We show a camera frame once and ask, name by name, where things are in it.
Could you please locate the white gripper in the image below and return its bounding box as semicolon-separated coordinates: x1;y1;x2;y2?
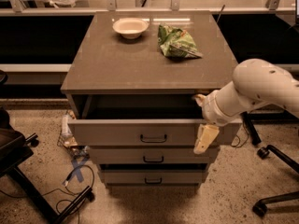
192;91;229;154

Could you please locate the grey top drawer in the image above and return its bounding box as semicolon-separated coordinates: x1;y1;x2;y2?
67;94;243;147

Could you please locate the grey drawer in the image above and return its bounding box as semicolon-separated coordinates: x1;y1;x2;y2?
99;170;207;185
88;147;219;164
67;94;243;147

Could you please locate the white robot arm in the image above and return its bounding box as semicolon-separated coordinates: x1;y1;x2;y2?
193;59;299;154

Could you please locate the grey drawer cabinet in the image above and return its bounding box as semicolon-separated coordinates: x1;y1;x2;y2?
60;10;239;191

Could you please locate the grey bottom drawer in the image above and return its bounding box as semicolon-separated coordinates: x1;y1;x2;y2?
99;170;207;185

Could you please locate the grey middle drawer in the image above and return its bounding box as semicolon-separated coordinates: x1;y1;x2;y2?
88;147;219;164

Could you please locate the black stand leg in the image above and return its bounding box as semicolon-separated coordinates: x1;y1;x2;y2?
241;112;261;146

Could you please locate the green chip bag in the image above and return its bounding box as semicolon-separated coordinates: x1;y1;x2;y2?
158;24;203;59

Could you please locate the black chair base right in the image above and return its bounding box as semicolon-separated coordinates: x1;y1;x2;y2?
252;144;299;218

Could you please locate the white bowl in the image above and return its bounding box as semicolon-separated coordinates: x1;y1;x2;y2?
113;18;149;39

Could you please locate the blue tape cross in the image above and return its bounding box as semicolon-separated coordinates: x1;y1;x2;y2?
63;158;88;187

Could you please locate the black chair left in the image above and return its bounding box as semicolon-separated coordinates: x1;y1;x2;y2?
0;69;95;224

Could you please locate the wire basket with snacks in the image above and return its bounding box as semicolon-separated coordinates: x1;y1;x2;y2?
57;111;89;159

